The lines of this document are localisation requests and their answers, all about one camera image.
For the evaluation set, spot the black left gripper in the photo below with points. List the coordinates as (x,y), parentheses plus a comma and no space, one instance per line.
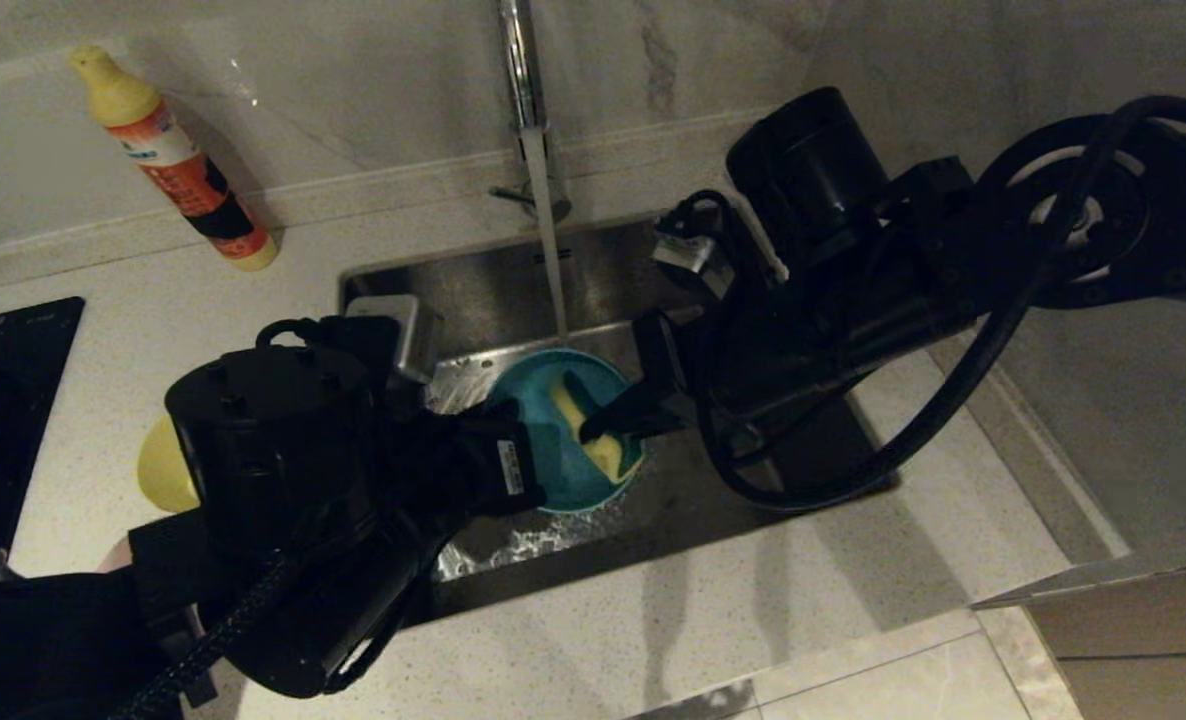
(463,470)

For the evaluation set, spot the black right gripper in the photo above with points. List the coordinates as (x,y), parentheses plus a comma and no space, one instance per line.
(753,350)

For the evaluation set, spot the green and yellow sponge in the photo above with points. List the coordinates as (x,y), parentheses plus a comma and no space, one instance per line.
(608,455)

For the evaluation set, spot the blue plastic bowl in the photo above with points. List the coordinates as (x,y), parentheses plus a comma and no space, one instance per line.
(553,470)

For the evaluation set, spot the orange dish soap bottle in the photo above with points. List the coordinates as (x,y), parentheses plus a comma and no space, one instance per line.
(183,165)

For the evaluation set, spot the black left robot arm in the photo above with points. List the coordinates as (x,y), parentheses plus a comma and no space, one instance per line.
(273,440)

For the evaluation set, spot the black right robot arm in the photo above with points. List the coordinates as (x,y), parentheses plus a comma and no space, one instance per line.
(813,170)

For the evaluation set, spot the stainless steel sink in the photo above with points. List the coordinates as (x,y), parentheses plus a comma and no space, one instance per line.
(493,270)

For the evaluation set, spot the running water stream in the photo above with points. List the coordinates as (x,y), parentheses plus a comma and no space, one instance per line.
(550,260)

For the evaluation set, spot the yellow plastic bowl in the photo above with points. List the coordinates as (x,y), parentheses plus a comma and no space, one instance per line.
(163,470)

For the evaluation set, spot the pink plastic bowl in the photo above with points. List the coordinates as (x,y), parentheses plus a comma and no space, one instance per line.
(118,558)

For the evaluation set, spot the chrome faucet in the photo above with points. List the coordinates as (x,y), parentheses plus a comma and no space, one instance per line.
(519,70)

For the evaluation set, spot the black induction cooktop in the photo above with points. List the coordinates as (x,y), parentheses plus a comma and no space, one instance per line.
(3,400)

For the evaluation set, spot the beige wooden cabinet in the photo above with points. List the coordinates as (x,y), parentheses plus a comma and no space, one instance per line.
(1143,640)

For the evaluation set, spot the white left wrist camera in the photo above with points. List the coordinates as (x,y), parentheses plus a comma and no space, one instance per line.
(408,330)

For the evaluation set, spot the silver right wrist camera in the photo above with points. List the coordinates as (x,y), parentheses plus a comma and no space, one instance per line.
(688,255)

